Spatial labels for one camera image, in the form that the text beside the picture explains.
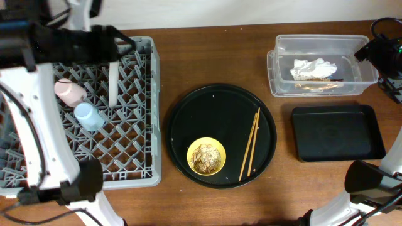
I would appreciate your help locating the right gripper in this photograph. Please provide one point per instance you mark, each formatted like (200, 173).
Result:
(361, 52)

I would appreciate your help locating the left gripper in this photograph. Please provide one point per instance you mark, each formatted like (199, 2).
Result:
(110, 43)

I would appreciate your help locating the grey plate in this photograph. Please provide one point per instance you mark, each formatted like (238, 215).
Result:
(113, 80)

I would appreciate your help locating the white napkin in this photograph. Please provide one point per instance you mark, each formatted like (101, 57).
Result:
(311, 70)

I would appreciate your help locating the pink cup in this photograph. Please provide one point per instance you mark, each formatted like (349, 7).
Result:
(69, 92)

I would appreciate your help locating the light blue cup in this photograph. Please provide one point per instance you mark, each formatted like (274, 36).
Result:
(88, 116)

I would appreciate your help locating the gold foil wrapper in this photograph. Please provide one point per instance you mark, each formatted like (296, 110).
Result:
(321, 85)

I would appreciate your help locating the yellow bowl with food scraps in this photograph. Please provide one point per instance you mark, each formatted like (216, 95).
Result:
(206, 156)

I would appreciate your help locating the wooden chopstick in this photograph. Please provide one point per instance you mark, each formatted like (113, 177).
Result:
(253, 142)
(247, 147)

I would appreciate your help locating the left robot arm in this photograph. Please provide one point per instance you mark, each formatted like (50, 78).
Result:
(53, 172)

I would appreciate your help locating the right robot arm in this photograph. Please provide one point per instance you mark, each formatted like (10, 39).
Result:
(368, 189)

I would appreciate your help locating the grey dishwasher rack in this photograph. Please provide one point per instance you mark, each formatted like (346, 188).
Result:
(128, 145)

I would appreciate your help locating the clear plastic bin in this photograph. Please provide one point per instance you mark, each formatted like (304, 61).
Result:
(337, 49)

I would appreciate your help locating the black rectangular tray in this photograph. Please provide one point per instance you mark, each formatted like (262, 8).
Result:
(337, 133)

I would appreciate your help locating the round black tray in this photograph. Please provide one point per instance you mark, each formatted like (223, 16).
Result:
(223, 112)

